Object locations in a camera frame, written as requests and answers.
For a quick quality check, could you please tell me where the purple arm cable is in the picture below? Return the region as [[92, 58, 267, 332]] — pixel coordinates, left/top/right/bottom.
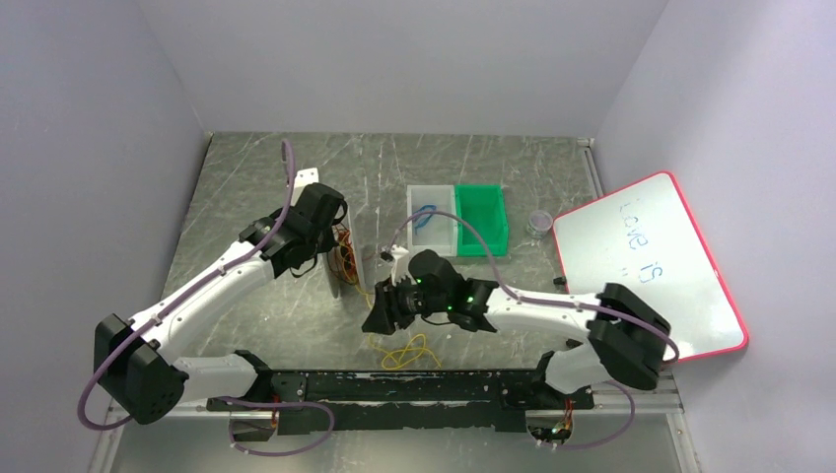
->
[[77, 138, 298, 434], [384, 210, 682, 367]]

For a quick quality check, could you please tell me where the red orange wound cable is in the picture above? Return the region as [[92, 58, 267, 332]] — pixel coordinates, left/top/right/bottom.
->
[[328, 224, 362, 289]]

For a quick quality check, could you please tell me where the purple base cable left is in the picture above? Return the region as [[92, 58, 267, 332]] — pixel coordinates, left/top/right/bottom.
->
[[215, 391, 335, 457]]

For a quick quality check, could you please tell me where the yellow cable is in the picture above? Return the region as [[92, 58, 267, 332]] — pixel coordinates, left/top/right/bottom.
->
[[363, 287, 444, 372]]

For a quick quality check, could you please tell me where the blue cable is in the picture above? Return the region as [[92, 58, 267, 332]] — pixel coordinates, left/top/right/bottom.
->
[[411, 204, 439, 237]]

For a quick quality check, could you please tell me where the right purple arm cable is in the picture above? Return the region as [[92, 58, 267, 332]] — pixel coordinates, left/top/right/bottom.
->
[[384, 210, 682, 367]]

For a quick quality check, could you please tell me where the clear white plastic bin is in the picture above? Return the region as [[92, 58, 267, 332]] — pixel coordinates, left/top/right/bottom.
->
[[406, 185, 458, 257]]

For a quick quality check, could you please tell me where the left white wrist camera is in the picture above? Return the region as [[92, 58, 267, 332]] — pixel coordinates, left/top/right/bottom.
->
[[291, 168, 319, 206]]

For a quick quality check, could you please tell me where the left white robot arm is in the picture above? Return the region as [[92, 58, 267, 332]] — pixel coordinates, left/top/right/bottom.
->
[[94, 182, 347, 425]]

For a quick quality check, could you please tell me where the pink framed whiteboard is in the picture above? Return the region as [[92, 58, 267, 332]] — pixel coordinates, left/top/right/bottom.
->
[[553, 171, 749, 360]]

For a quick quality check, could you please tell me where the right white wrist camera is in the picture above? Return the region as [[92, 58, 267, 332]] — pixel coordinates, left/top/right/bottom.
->
[[380, 244, 410, 285]]

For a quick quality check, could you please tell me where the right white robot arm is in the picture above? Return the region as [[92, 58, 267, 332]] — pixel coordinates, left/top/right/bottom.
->
[[362, 246, 672, 394]]

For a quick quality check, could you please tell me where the small clear plastic jar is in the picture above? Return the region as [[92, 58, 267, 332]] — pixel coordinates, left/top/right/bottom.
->
[[526, 209, 553, 239]]

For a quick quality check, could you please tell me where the green plastic bin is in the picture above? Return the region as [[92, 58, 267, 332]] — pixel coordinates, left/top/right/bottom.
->
[[454, 184, 509, 257]]

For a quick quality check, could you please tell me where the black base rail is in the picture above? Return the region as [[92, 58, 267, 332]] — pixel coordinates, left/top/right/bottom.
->
[[206, 369, 595, 435]]

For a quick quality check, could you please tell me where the white cable spool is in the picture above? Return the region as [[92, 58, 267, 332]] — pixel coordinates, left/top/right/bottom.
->
[[324, 210, 374, 308]]

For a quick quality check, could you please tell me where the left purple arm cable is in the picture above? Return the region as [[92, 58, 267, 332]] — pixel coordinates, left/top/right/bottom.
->
[[77, 138, 298, 434]]

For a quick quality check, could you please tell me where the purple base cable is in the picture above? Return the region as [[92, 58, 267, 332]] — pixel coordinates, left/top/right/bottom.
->
[[215, 391, 335, 457], [536, 381, 638, 453]]

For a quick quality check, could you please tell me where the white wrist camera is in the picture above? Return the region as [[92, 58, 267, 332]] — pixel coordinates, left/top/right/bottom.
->
[[380, 244, 410, 285], [291, 168, 319, 206]]

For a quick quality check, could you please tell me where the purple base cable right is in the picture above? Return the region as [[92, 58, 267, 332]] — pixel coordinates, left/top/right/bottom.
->
[[536, 381, 638, 453]]

